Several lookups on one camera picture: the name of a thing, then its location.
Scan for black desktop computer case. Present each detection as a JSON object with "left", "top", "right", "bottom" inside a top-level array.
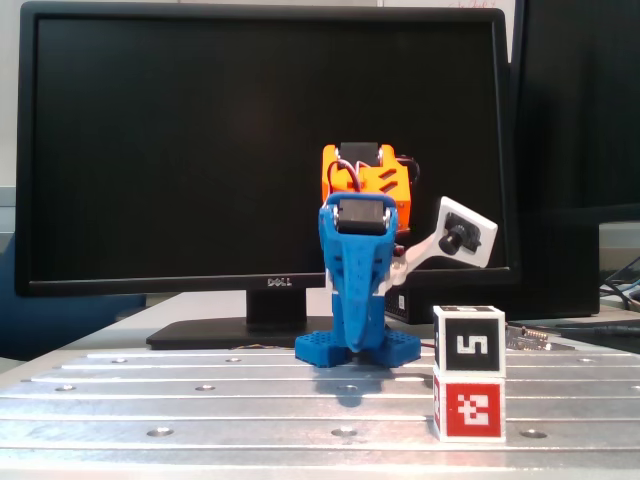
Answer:
[{"left": 384, "top": 219, "right": 601, "bottom": 325}]

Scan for black monitor without logo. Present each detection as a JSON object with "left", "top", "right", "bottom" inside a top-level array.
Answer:
[{"left": 509, "top": 0, "right": 640, "bottom": 226}]

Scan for short looped servo wire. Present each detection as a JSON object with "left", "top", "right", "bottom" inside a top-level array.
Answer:
[{"left": 327, "top": 158, "right": 364, "bottom": 194}]

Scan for dark blue chair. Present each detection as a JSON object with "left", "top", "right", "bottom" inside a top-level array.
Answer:
[{"left": 0, "top": 234, "right": 147, "bottom": 361}]

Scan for small bare circuit board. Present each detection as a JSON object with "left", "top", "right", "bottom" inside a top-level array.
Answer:
[{"left": 504, "top": 323, "right": 551, "bottom": 351}]

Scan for blue gripper body with servo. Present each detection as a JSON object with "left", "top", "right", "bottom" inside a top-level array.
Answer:
[{"left": 335, "top": 198, "right": 390, "bottom": 235}]

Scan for black Dell monitor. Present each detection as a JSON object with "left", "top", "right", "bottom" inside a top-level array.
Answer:
[{"left": 14, "top": 0, "right": 521, "bottom": 351}]

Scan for long servo wire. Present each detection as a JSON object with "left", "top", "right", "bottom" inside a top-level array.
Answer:
[{"left": 397, "top": 155, "right": 421, "bottom": 194}]

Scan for red cube with white marker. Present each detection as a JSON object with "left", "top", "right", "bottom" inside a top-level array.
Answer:
[{"left": 432, "top": 372, "right": 506, "bottom": 444}]

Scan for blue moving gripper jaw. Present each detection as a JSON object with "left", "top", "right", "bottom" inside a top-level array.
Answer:
[{"left": 318, "top": 196, "right": 400, "bottom": 352}]

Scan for thick black plug cable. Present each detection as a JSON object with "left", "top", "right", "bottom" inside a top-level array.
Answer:
[{"left": 552, "top": 322, "right": 640, "bottom": 337}]

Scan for tangled black cables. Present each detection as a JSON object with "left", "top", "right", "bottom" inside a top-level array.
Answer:
[{"left": 599, "top": 257, "right": 640, "bottom": 307}]

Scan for white camera mount with board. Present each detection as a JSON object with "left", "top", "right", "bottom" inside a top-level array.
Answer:
[{"left": 382, "top": 195, "right": 499, "bottom": 294}]

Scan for black cube with white marker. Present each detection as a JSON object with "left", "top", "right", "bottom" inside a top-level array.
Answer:
[{"left": 432, "top": 304, "right": 506, "bottom": 375}]

